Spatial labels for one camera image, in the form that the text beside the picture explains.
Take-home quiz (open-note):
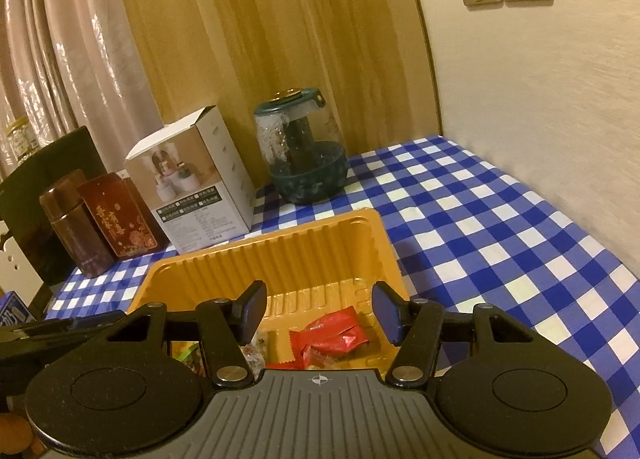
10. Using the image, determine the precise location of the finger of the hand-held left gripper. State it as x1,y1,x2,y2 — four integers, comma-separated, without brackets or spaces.
29,310,127,346

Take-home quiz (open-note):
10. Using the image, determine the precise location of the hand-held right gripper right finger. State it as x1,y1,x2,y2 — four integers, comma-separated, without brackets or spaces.
371,280,537,390

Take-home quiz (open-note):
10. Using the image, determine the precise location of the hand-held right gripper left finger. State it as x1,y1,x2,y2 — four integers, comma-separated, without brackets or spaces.
105,280,269,390

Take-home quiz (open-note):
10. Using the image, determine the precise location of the green snack packet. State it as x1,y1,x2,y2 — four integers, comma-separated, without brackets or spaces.
172,341,202,376

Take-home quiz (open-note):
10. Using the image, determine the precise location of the orange plastic tray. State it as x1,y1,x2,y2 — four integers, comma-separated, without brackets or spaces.
125,208,417,381

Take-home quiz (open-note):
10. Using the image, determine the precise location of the clear wrapped snack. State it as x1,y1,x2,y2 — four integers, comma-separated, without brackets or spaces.
240,328,270,381

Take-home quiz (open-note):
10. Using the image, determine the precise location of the blue printed box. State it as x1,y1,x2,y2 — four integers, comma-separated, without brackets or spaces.
0,291,40,329

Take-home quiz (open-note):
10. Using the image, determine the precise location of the white cut-out panel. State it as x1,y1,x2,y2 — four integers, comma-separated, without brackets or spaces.
0,218,47,296

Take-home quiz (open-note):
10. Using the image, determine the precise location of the brown round tea tin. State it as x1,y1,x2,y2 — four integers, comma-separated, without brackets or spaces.
39,169,119,280

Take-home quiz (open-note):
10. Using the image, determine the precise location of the blue checkered tablecloth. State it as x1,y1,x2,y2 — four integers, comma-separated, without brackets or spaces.
45,135,640,459

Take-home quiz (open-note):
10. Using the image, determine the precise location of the red square tea tin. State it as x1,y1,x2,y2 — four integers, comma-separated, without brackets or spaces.
77,171,171,260

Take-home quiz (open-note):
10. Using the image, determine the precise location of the white cardboard box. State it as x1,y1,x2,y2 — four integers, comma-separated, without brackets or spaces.
123,105,259,256

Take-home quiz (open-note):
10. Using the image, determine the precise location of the black furniture panel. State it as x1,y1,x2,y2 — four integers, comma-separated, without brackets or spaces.
0,126,109,286

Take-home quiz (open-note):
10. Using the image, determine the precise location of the glass jar with green lid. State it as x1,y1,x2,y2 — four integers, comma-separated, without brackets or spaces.
253,87,350,205

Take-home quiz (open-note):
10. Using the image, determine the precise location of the small lidded glass jar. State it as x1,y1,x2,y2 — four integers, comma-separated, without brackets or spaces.
5,117,42,166

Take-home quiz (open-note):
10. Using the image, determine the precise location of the pink sheer curtain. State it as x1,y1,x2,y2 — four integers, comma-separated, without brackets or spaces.
0,0,167,180

